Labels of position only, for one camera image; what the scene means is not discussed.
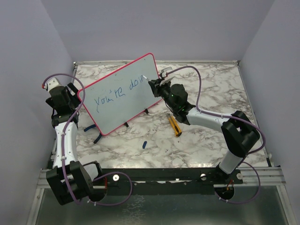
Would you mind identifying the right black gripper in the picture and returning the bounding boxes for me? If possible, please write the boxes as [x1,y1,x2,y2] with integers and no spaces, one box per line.
[150,78,177,111]

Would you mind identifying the pink framed whiteboard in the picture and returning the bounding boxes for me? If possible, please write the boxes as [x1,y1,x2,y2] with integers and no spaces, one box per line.
[77,53,161,135]

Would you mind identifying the blue marker cap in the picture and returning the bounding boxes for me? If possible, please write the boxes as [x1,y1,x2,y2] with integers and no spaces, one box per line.
[142,141,147,149]

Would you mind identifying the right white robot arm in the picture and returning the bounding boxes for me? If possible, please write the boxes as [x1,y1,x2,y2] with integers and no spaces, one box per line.
[148,79,260,183]

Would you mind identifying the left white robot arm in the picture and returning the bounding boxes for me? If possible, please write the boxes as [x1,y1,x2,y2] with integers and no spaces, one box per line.
[45,78,104,205]

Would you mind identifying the yellow utility knife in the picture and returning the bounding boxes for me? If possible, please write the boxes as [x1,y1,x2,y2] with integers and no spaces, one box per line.
[167,114,182,137]

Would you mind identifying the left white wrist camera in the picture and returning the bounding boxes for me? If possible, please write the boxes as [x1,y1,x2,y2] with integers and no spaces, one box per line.
[42,77,61,92]

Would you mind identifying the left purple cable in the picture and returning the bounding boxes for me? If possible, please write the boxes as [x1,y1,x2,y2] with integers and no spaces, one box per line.
[41,74,134,209]

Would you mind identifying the purple cable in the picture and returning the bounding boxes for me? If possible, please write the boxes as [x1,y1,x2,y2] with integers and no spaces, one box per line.
[165,65,267,204]
[41,74,134,209]

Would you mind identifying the blue handled pliers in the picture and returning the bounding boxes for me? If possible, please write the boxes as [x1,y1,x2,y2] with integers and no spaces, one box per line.
[83,124,102,144]

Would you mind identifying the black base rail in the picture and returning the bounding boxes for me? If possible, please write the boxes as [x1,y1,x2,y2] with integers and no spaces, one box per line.
[48,167,247,196]

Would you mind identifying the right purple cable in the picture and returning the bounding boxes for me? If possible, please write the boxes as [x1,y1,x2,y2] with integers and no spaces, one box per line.
[165,65,267,204]

